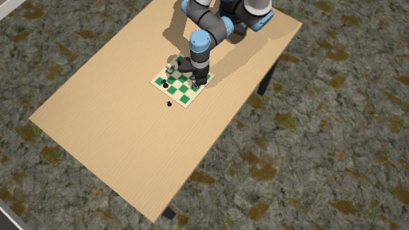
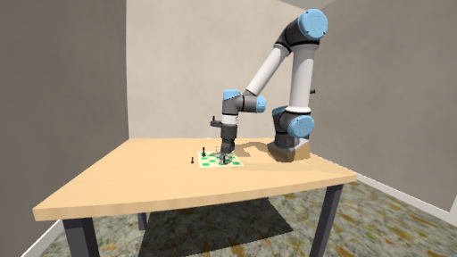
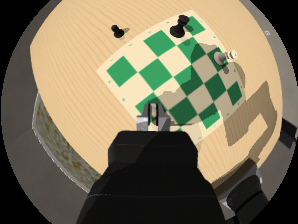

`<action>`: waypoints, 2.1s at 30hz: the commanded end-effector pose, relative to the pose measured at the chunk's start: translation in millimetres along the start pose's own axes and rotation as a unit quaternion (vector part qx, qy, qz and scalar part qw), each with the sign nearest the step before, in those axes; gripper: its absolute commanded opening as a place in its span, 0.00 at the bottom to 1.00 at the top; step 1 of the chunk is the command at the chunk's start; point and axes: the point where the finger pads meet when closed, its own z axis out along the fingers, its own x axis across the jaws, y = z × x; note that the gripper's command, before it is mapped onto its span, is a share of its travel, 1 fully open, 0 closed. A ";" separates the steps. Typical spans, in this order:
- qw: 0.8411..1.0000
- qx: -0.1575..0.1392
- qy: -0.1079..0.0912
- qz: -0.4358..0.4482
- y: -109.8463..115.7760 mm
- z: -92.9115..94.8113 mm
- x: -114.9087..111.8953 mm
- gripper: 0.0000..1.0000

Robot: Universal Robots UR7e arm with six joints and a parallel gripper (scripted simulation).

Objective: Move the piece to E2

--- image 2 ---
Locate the green and cream chessboard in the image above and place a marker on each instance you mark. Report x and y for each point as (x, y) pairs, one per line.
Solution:
(211, 160)

